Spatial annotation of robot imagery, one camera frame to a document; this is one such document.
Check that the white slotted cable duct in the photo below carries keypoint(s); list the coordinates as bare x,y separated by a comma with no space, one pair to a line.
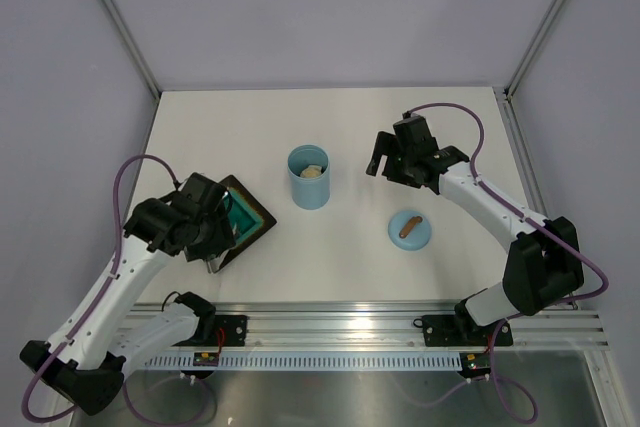
306,361

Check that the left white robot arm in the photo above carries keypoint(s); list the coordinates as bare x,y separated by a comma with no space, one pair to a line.
84,361

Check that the aluminium rail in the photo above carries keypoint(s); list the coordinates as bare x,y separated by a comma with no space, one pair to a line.
378,326

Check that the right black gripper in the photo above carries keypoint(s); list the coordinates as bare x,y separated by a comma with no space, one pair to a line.
384,145

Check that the left aluminium frame post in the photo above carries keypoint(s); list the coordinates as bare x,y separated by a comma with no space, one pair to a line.
123,32

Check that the right aluminium frame post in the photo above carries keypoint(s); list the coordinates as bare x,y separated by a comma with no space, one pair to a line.
535,46

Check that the blue cylindrical lunch box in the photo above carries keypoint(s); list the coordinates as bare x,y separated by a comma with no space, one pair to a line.
309,194

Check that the blue lid with wooden handle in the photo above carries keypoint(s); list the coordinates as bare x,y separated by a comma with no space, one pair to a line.
409,230

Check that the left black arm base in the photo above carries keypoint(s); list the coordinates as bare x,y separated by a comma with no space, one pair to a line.
212,329

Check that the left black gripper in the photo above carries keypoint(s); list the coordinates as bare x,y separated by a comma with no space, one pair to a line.
222,240

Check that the beige dumpling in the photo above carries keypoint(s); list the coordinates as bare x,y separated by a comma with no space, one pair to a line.
311,172

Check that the aluminium frame post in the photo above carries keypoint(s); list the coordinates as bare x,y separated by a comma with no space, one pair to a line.
535,46
123,32

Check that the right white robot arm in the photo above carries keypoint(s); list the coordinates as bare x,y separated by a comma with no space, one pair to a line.
542,264

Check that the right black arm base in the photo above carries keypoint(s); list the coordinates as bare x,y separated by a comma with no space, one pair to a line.
450,327

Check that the black teal square plate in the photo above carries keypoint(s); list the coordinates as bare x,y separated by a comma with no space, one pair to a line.
248,218

